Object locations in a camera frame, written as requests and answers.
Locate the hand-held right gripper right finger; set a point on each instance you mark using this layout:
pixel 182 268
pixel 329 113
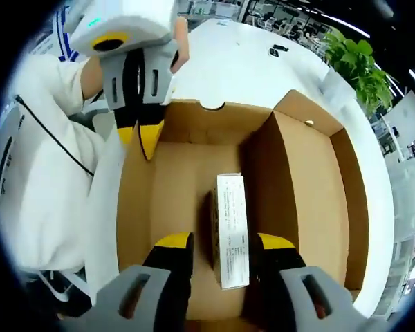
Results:
pixel 280 263

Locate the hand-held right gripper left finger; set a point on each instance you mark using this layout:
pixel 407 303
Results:
pixel 173 259

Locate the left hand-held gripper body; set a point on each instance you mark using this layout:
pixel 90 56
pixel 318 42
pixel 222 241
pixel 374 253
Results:
pixel 131 17

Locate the white slim carton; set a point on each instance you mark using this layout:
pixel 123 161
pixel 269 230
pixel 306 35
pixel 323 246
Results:
pixel 233 224

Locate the brown cardboard shoe box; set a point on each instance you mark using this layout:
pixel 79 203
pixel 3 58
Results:
pixel 180 180

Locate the person's black shoe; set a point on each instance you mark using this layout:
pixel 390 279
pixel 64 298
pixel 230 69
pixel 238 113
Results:
pixel 65 297

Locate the person's left hand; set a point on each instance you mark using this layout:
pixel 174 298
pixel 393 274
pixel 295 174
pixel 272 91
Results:
pixel 181 38

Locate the white chest device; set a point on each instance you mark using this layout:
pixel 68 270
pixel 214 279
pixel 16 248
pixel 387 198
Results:
pixel 19 131

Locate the black key fob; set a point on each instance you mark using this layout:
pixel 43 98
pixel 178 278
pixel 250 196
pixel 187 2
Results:
pixel 274 53

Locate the small dark gadget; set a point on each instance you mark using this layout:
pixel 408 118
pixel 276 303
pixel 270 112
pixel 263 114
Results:
pixel 281 47

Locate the person's white shirt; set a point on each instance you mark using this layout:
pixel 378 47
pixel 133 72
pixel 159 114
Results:
pixel 55 207

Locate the white desk partition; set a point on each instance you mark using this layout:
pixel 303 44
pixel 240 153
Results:
pixel 404 121

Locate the green plant in white pot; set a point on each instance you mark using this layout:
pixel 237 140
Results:
pixel 359 62

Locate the blue white wall board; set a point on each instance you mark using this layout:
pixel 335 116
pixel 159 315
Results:
pixel 64 45

